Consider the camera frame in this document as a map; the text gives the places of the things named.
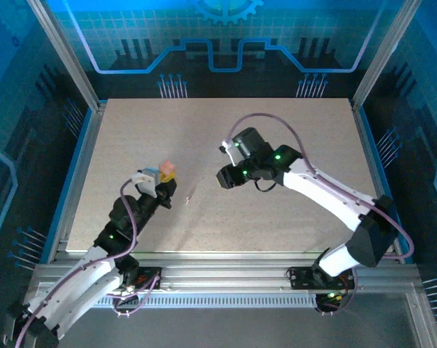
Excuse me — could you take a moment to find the aluminium mounting rail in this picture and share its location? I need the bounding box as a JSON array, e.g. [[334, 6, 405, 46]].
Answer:
[[33, 252, 422, 293]]

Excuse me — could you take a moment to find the aluminium frame post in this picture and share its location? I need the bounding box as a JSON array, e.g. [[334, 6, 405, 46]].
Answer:
[[350, 0, 422, 112], [25, 0, 107, 112]]

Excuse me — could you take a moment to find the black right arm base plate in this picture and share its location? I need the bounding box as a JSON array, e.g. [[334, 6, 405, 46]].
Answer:
[[285, 266, 349, 291]]

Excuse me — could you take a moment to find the aluminium side frame rail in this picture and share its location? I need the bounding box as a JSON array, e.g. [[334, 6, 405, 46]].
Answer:
[[350, 99, 409, 254], [47, 103, 109, 264]]

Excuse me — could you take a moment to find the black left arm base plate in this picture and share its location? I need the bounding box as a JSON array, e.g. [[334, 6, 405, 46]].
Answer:
[[123, 266, 164, 291]]

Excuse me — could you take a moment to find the slotted grey cable duct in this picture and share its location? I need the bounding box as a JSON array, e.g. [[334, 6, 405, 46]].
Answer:
[[91, 294, 326, 309]]

